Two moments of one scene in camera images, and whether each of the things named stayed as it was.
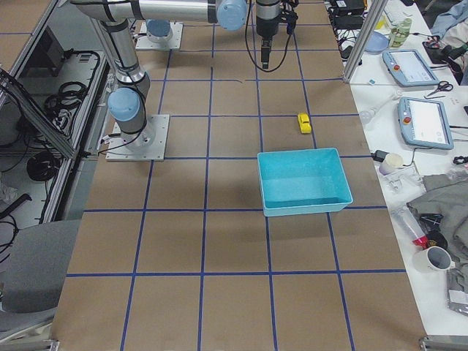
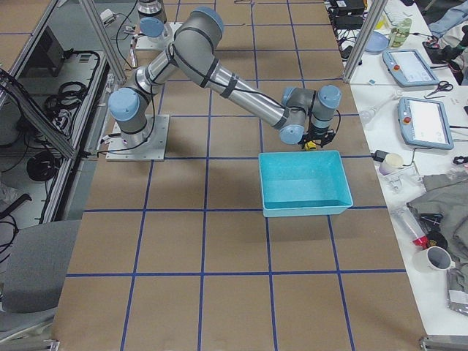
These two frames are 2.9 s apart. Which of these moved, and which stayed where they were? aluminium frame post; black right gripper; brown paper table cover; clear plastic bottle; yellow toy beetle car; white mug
Moved: yellow toy beetle car; black right gripper
Stayed: aluminium frame post; clear plastic bottle; brown paper table cover; white mug
